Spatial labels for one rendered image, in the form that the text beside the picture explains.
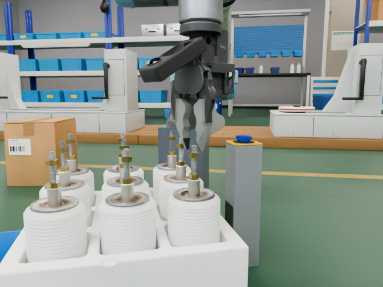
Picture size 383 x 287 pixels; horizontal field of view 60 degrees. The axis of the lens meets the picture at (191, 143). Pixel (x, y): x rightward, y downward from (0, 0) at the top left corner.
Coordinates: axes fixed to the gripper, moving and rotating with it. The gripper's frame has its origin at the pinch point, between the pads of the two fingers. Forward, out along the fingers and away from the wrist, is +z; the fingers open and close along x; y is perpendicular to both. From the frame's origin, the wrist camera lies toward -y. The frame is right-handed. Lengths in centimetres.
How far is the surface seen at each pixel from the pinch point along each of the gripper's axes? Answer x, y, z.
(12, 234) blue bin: 38.2, -20.2, 23.3
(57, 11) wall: 935, 356, -233
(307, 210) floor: 15, 73, 35
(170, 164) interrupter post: 20.0, 11.4, 8.6
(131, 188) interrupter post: 4.8, -9.5, 7.2
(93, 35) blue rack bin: 488, 232, -101
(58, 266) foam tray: 4.8, -22.4, 16.6
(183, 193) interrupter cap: 1.5, -0.6, 9.4
